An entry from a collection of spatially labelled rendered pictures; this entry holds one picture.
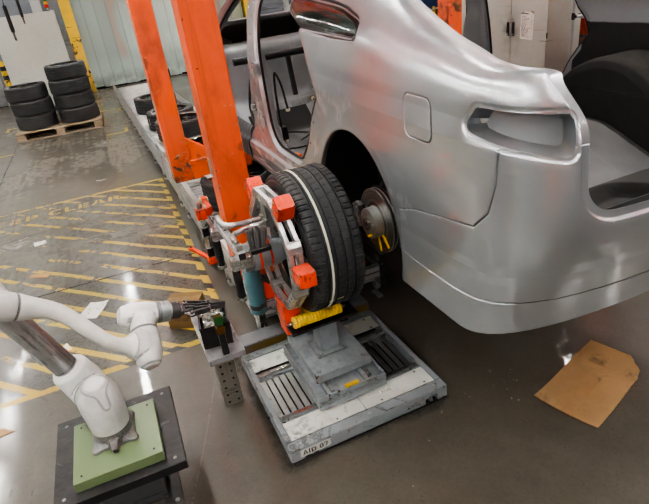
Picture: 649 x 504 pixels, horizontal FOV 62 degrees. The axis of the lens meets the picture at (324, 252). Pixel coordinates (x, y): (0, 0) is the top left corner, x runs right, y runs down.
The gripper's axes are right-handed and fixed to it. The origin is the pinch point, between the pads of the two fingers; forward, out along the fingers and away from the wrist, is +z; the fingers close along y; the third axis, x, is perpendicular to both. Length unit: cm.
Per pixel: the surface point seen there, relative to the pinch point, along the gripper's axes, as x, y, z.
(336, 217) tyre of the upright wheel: -46, -25, 40
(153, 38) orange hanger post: -105, 236, 25
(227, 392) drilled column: 60, 16, 14
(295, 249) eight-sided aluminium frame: -32.8, -23.2, 23.8
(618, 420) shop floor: 31, -101, 154
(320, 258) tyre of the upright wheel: -30, -29, 32
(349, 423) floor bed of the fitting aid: 50, -38, 53
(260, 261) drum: -19.8, -2.4, 18.1
